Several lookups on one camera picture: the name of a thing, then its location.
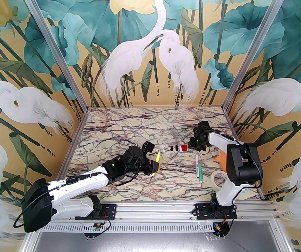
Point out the white masking tape roll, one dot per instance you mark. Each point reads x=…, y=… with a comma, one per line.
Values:
x=214, y=185

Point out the orange round sponge ball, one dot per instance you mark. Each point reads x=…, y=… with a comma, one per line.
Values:
x=221, y=158

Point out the clear plastic bag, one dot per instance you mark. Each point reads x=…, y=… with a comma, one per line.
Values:
x=210, y=236

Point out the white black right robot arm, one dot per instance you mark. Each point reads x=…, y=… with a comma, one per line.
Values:
x=231, y=190

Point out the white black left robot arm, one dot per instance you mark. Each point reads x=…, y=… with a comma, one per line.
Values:
x=77, y=185

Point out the small white teal box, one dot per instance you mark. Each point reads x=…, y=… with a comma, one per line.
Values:
x=244, y=190

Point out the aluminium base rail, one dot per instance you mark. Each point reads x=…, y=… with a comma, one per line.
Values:
x=155, y=211

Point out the yellow highlighter pen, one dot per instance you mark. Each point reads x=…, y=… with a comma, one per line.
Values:
x=158, y=156

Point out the aluminium corner post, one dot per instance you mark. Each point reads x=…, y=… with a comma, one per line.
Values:
x=57, y=46
x=254, y=46

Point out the small green circuit board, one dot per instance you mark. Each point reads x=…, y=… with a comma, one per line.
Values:
x=96, y=227

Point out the clear plastic pen cap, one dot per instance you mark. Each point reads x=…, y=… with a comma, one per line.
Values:
x=163, y=148

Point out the yellow power connector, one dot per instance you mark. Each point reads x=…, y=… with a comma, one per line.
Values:
x=217, y=227

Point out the grey metal panel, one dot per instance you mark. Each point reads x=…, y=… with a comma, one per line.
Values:
x=153, y=243

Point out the green highlighter pen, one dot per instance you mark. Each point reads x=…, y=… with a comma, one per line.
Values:
x=198, y=168

